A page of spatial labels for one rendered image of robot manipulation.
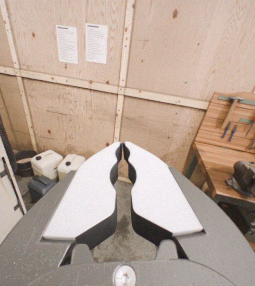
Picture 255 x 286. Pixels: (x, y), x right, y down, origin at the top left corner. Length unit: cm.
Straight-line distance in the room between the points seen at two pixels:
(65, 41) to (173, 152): 164
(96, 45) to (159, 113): 90
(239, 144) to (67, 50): 195
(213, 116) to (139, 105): 72
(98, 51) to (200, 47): 91
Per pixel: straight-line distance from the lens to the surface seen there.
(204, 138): 167
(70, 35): 178
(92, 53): 167
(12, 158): 118
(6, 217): 130
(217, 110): 159
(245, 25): 167
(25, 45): 208
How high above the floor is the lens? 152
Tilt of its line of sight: 29 degrees down
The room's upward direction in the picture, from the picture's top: 9 degrees clockwise
